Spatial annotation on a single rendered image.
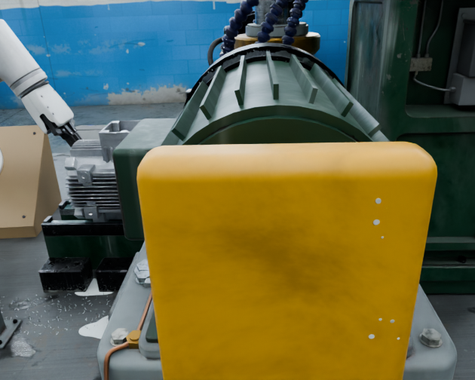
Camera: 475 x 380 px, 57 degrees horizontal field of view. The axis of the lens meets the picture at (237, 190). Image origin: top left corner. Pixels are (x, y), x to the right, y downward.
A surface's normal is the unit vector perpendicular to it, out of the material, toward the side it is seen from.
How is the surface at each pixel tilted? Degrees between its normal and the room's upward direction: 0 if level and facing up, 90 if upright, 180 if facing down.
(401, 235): 90
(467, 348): 0
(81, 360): 0
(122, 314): 0
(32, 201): 44
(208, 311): 90
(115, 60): 90
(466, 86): 90
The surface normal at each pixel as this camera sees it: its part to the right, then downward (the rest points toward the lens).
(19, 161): 0.02, -0.37
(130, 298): -0.03, -0.91
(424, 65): -0.04, 0.41
